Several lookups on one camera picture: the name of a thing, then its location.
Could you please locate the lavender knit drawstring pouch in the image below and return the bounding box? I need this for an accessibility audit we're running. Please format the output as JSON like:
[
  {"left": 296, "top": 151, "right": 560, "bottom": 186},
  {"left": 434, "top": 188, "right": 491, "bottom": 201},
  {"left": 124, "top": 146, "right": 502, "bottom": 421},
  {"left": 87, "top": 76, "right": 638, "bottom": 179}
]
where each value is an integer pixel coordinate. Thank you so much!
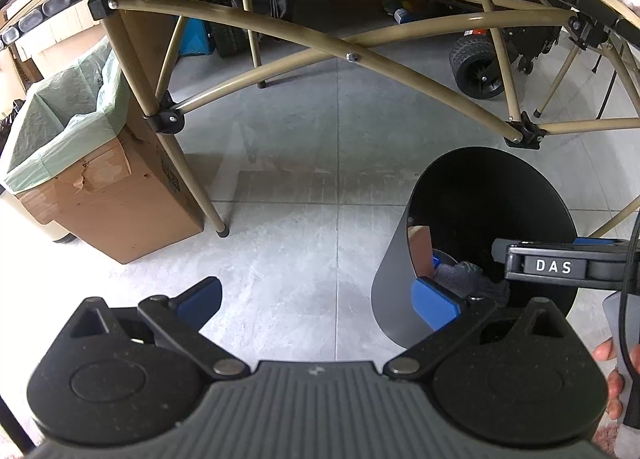
[{"left": 434, "top": 262, "right": 510, "bottom": 307}]

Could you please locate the blue tissue pack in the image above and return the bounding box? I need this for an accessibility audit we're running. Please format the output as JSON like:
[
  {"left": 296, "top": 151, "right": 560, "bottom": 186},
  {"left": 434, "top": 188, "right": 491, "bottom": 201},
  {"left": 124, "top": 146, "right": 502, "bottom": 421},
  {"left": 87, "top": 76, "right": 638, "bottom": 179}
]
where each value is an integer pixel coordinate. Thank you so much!
[{"left": 432, "top": 249, "right": 458, "bottom": 269}]

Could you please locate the pink yellow sponge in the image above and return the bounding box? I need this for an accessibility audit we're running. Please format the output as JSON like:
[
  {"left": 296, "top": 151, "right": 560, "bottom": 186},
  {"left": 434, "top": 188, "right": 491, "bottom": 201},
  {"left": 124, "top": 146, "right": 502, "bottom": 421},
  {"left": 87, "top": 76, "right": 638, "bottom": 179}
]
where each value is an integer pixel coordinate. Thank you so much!
[{"left": 408, "top": 226, "right": 435, "bottom": 279}]

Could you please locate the black round trash bin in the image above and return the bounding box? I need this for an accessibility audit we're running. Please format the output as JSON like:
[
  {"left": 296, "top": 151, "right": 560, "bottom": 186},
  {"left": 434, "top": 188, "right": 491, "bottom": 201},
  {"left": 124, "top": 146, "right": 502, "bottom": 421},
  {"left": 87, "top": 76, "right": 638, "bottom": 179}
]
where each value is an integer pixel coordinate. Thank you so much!
[{"left": 371, "top": 147, "right": 577, "bottom": 347}]

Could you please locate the person's right hand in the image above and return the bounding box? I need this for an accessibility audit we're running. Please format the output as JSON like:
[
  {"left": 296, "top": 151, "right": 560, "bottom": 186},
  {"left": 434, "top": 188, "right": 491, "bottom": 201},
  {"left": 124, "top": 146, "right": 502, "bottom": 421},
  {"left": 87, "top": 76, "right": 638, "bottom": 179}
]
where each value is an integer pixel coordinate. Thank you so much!
[{"left": 592, "top": 338, "right": 624, "bottom": 420}]

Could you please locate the black cart wheel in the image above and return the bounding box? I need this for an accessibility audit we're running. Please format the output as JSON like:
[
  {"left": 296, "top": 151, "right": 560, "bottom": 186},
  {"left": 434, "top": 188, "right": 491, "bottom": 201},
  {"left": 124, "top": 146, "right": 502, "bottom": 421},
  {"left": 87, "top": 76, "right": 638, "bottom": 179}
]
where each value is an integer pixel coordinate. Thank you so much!
[{"left": 449, "top": 34, "right": 503, "bottom": 99}]

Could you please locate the cardboard bin with green liner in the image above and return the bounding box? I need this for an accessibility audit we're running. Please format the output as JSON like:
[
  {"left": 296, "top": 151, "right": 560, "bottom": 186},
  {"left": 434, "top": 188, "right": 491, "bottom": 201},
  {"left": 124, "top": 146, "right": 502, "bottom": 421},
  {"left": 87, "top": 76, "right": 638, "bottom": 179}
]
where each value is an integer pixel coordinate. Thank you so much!
[{"left": 1, "top": 41, "right": 204, "bottom": 264}]

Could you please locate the olive folding camp table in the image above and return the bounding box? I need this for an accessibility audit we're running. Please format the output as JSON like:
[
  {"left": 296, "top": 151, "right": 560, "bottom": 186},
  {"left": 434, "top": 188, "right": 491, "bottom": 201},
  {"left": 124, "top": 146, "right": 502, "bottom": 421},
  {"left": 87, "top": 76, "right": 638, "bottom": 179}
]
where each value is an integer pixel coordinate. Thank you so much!
[{"left": 0, "top": 0, "right": 640, "bottom": 240}]

